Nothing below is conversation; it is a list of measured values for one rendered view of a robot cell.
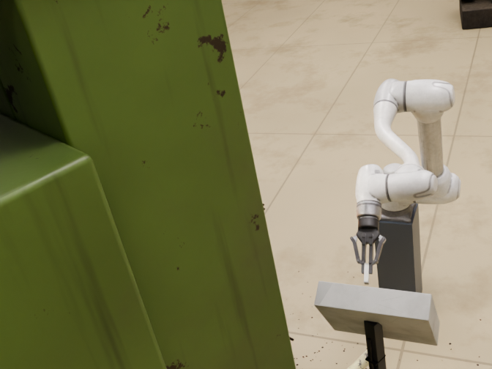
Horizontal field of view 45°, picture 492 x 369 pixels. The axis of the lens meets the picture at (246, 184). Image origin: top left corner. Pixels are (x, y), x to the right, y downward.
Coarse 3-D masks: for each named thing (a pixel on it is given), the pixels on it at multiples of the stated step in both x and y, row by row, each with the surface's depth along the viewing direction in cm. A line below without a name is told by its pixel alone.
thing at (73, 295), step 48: (0, 144) 120; (48, 144) 116; (0, 192) 102; (48, 192) 105; (96, 192) 111; (0, 240) 101; (48, 240) 107; (96, 240) 114; (0, 288) 103; (48, 288) 110; (96, 288) 117; (0, 336) 106; (48, 336) 112; (96, 336) 120; (144, 336) 128
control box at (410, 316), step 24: (336, 288) 183; (360, 288) 180; (384, 288) 178; (336, 312) 184; (360, 312) 178; (384, 312) 175; (408, 312) 172; (432, 312) 175; (384, 336) 197; (408, 336) 190; (432, 336) 183
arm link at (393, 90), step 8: (392, 80) 260; (384, 88) 256; (392, 88) 254; (400, 88) 252; (376, 96) 256; (384, 96) 253; (392, 96) 253; (400, 96) 252; (400, 104) 253; (400, 112) 258
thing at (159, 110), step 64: (0, 0) 107; (64, 0) 108; (128, 0) 116; (192, 0) 126; (0, 64) 124; (64, 64) 111; (128, 64) 120; (192, 64) 130; (64, 128) 115; (128, 128) 124; (192, 128) 135; (128, 192) 128; (192, 192) 140; (256, 192) 154; (128, 256) 132; (192, 256) 145; (256, 256) 161; (192, 320) 151; (256, 320) 168
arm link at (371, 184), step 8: (360, 168) 226; (368, 168) 223; (376, 168) 222; (360, 176) 223; (368, 176) 221; (376, 176) 219; (384, 176) 218; (360, 184) 221; (368, 184) 219; (376, 184) 218; (384, 184) 216; (360, 192) 220; (368, 192) 218; (376, 192) 217; (384, 192) 217; (360, 200) 220; (368, 200) 218; (376, 200) 218; (384, 200) 219
